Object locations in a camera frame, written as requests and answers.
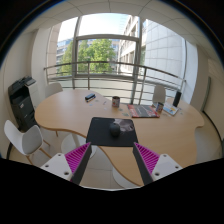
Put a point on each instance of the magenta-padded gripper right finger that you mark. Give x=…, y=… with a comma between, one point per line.
x=165, y=165

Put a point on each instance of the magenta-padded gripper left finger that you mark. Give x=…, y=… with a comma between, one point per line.
x=60, y=165

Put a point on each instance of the black computer mouse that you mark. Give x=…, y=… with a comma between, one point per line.
x=114, y=130

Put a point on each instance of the black printed mouse pad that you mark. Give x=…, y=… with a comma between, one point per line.
x=100, y=133

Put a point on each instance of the white chair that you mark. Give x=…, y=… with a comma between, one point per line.
x=159, y=93
x=25, y=140
x=53, y=89

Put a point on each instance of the light illustrated book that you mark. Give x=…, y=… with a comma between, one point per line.
x=171, y=109

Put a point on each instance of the red magazine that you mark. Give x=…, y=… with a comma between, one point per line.
x=142, y=111

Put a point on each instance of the black cylinder speaker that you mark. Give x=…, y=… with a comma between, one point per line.
x=177, y=98

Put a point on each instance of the black office printer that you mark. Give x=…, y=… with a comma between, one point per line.
x=21, y=103

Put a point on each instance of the metal balcony railing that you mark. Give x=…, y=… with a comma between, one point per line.
x=110, y=63

